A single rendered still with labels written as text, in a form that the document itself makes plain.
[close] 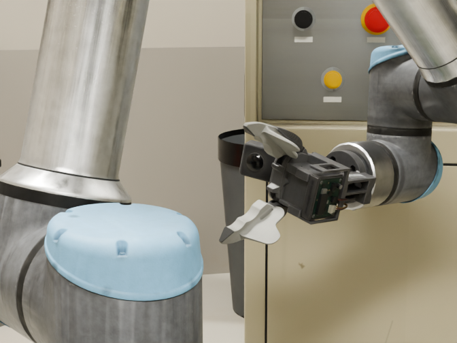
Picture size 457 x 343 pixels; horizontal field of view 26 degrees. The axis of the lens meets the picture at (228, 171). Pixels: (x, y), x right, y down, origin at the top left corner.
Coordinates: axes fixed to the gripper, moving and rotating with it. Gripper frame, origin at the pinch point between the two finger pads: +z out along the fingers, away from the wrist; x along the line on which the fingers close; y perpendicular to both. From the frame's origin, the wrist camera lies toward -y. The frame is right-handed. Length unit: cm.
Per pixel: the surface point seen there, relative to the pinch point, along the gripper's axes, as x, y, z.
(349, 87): -5, -23, -48
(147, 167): 81, -194, -159
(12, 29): 37, -230, -114
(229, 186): 67, -140, -149
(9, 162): 85, -219, -114
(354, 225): 17, -13, -47
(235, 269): 95, -133, -153
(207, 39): 30, -194, -177
